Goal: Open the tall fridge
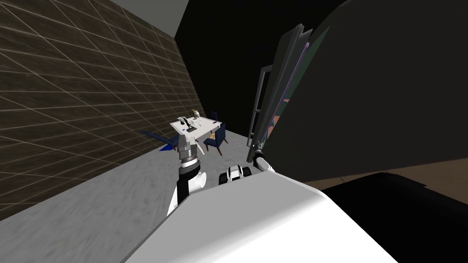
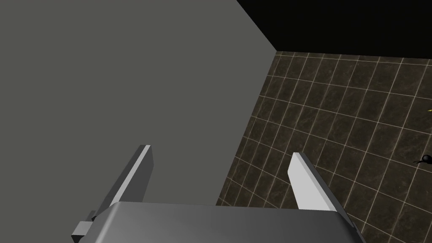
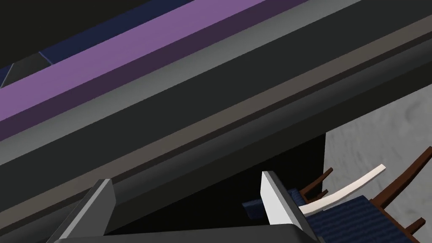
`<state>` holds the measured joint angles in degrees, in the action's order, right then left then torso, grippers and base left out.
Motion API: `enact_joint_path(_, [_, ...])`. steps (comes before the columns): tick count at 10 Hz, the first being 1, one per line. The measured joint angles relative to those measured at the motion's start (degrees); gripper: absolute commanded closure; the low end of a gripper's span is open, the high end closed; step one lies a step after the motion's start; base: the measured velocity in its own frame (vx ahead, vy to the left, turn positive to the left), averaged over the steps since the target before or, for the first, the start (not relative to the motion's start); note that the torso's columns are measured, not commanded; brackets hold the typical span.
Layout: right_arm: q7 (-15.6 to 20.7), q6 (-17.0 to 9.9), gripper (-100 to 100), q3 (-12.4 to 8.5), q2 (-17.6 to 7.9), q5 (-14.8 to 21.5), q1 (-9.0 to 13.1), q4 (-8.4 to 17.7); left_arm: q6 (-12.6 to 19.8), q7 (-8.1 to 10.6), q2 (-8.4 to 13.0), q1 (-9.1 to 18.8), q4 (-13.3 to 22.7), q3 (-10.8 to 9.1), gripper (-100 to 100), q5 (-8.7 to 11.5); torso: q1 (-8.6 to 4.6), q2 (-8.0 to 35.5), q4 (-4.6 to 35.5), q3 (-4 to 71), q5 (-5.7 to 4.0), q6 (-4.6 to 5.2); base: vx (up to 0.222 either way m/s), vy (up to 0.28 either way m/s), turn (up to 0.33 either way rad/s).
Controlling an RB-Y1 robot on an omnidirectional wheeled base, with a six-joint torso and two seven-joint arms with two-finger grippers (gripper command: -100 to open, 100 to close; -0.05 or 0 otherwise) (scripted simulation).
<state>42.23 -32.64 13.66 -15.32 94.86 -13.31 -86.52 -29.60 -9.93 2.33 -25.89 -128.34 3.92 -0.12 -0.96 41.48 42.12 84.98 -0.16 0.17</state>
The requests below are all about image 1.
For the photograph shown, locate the white table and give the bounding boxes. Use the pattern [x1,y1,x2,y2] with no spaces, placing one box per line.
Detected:
[170,108,223,142]

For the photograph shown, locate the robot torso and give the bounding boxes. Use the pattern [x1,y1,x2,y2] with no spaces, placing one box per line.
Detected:
[124,164,400,263]

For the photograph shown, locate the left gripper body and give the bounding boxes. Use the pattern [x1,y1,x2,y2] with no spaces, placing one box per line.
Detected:
[177,134,199,156]

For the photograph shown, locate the grey fridge door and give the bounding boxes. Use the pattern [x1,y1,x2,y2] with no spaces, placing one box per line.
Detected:
[245,22,316,163]

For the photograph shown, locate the pale grey door handle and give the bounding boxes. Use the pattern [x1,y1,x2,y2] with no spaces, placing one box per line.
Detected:
[248,64,274,148]

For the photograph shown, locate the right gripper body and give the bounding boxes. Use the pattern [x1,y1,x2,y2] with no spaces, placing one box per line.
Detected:
[245,144,265,163]

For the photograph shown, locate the dark tall fridge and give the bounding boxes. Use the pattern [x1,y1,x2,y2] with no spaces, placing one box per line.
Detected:
[255,0,468,183]

